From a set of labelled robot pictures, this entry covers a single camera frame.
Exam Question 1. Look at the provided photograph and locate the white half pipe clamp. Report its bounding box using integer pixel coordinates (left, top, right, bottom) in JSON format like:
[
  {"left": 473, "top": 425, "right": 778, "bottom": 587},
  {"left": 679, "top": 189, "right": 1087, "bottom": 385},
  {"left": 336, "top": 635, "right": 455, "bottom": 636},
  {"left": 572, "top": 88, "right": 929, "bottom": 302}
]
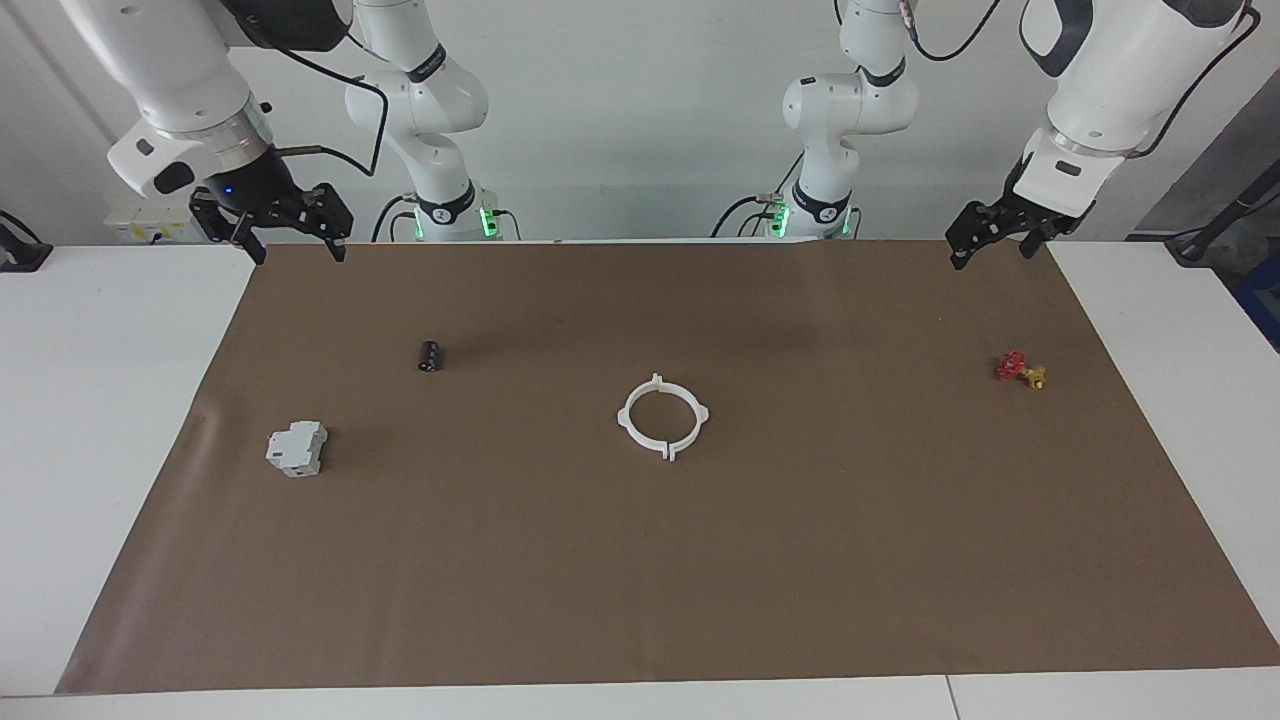
[
  {"left": 656, "top": 373, "right": 712, "bottom": 463},
  {"left": 617, "top": 373, "right": 671, "bottom": 463}
]

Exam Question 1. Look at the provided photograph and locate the black stand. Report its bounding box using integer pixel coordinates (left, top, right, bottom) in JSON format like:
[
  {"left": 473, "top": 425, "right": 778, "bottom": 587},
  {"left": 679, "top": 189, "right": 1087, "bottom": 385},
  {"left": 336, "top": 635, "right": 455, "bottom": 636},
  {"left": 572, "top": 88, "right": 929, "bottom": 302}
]
[{"left": 1165, "top": 185, "right": 1280, "bottom": 266}]

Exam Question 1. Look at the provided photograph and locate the white circuit breaker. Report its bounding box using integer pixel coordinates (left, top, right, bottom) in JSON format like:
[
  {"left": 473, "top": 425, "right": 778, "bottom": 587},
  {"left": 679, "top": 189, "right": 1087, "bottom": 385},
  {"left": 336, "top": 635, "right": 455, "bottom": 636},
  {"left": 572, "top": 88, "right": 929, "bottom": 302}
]
[{"left": 265, "top": 420, "right": 329, "bottom": 478}]

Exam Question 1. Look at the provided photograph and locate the blue crate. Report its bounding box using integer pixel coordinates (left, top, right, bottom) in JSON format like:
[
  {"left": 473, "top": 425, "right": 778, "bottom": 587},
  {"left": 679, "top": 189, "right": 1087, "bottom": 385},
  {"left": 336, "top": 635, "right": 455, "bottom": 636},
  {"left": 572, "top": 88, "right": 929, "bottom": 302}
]
[{"left": 1232, "top": 255, "right": 1280, "bottom": 353}]

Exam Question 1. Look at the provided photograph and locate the brown paper table mat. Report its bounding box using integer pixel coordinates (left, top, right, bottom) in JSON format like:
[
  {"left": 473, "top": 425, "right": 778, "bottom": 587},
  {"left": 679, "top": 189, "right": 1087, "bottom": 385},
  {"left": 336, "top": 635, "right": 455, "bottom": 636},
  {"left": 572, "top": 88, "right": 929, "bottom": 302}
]
[{"left": 55, "top": 240, "right": 1280, "bottom": 694}]

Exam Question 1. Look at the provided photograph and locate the black base power cable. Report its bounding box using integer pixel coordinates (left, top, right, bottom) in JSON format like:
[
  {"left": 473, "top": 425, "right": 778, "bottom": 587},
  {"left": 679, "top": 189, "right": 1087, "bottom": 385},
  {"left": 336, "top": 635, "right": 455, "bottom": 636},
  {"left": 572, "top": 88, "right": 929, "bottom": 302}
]
[
  {"left": 712, "top": 193, "right": 779, "bottom": 239},
  {"left": 372, "top": 192, "right": 419, "bottom": 244}
]

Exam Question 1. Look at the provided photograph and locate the white wall socket box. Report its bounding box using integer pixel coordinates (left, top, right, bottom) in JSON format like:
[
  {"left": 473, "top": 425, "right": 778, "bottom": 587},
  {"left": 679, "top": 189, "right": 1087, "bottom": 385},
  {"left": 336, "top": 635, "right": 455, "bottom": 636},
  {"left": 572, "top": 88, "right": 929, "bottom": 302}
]
[{"left": 104, "top": 193, "right": 216, "bottom": 244}]

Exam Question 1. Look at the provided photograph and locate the red handle brass valve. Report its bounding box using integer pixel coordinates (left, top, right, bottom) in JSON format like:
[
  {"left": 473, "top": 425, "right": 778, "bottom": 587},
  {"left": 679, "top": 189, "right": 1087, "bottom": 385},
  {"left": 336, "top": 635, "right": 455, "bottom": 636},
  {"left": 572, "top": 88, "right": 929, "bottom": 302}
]
[{"left": 995, "top": 350, "right": 1048, "bottom": 391}]

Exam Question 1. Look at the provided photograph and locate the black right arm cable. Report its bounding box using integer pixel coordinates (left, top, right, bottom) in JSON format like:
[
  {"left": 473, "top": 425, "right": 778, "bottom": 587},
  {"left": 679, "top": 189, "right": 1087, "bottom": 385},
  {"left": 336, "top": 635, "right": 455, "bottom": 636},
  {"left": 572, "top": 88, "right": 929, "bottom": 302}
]
[{"left": 225, "top": 0, "right": 390, "bottom": 179}]

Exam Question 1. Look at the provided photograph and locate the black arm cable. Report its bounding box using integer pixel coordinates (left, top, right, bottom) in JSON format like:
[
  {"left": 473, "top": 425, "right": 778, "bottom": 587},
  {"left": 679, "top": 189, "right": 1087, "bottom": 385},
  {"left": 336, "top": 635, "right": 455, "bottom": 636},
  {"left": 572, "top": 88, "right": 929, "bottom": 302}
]
[
  {"left": 225, "top": 0, "right": 390, "bottom": 179},
  {"left": 900, "top": 0, "right": 1259, "bottom": 163}
]

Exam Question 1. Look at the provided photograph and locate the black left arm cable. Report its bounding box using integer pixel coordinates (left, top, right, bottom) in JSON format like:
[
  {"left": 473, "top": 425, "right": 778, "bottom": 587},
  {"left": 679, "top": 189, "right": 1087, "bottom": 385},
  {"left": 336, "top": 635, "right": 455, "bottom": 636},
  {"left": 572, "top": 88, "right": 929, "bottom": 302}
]
[{"left": 900, "top": 0, "right": 1259, "bottom": 163}]

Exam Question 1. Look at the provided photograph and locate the black clamp mount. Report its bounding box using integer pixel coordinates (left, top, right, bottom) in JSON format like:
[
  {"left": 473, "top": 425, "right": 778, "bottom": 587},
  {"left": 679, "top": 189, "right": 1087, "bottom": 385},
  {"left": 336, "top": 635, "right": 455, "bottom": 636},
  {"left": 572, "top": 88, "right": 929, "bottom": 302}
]
[{"left": 0, "top": 210, "right": 53, "bottom": 273}]

